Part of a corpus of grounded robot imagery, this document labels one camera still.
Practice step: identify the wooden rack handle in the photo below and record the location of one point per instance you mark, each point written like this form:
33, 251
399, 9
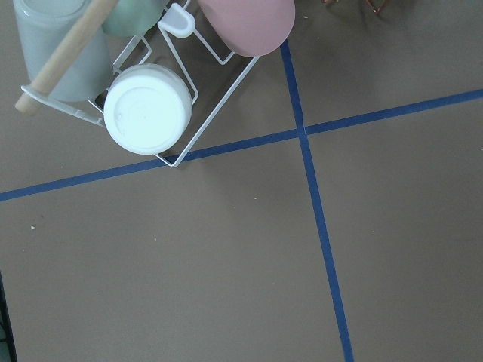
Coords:
64, 49

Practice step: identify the mint green cup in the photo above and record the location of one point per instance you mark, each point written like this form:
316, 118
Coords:
133, 17

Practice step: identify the pink cup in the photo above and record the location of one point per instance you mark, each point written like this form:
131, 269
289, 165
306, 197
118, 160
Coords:
250, 28

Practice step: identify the white cup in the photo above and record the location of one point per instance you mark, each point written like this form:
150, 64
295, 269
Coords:
147, 109

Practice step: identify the white wire cup rack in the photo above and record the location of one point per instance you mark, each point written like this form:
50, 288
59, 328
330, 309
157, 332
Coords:
177, 22

